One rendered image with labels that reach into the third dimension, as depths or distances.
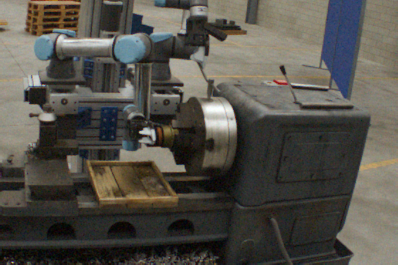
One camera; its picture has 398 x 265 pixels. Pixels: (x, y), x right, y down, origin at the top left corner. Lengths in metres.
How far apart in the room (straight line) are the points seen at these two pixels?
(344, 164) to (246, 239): 0.52
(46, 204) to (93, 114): 0.84
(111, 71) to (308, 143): 1.09
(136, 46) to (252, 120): 0.56
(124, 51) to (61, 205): 0.71
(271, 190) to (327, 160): 0.27
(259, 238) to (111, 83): 1.09
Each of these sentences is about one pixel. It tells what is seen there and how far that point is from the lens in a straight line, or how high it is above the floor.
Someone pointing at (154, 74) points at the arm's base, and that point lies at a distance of 2.47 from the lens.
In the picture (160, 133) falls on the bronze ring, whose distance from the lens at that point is 1.91.
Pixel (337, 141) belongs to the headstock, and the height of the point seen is 1.13.
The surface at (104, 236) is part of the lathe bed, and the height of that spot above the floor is 0.73.
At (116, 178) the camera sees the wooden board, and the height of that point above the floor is 0.88.
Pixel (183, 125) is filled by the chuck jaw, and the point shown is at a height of 1.12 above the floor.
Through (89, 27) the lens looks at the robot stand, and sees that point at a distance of 2.55.
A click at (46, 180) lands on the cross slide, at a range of 1.77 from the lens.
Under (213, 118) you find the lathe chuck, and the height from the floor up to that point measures 1.19.
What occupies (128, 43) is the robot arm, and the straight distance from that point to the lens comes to 2.04.
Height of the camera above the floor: 1.73
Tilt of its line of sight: 16 degrees down
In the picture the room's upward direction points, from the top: 7 degrees clockwise
